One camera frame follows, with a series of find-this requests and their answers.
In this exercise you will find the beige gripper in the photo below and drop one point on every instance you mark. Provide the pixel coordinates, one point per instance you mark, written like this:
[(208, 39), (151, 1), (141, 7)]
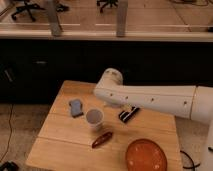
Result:
[(127, 107)]

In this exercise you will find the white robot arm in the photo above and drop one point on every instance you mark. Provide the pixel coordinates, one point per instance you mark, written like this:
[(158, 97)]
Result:
[(192, 102)]

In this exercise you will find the black striped box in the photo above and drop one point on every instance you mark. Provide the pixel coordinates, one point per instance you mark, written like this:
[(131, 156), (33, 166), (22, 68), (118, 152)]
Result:
[(125, 116)]

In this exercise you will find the orange plate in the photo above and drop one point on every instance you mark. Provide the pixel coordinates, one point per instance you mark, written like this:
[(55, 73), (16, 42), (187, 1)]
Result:
[(145, 155)]

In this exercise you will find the blue sponge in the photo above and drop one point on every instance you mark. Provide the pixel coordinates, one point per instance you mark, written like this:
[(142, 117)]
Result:
[(75, 108)]

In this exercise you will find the black office chair middle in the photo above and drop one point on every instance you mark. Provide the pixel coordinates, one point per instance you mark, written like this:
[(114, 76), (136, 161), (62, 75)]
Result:
[(106, 2)]

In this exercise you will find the black office chair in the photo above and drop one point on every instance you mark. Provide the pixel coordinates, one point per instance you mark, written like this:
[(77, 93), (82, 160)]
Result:
[(29, 7), (106, 2)]

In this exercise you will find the black object floor corner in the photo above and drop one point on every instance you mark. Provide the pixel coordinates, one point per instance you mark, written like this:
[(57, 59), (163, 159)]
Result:
[(9, 166)]

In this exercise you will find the black office chair left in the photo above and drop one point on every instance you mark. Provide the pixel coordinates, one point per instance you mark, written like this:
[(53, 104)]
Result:
[(29, 7)]

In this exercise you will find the grey metal post right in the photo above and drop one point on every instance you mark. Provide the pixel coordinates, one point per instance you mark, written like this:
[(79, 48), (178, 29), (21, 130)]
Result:
[(121, 18)]

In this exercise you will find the grey metal post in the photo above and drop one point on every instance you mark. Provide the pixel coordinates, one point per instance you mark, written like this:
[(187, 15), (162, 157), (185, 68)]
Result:
[(50, 6), (121, 18)]

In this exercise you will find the grey metal post left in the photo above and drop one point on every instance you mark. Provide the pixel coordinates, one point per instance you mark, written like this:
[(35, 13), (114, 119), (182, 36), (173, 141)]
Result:
[(50, 6)]

